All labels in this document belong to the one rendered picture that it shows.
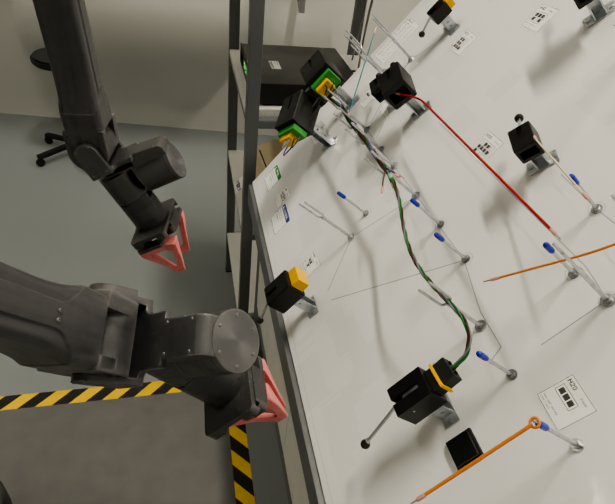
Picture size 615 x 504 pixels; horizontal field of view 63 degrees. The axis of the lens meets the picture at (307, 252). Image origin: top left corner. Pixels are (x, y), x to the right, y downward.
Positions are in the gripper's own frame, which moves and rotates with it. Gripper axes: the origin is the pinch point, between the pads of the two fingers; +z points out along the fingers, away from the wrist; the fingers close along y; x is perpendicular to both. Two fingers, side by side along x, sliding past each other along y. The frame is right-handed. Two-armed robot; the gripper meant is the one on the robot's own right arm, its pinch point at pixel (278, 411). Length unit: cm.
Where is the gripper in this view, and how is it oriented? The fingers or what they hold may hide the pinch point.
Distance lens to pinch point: 63.2
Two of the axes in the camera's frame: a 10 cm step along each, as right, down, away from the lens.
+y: -1.8, -6.3, 7.6
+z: 6.0, 5.4, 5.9
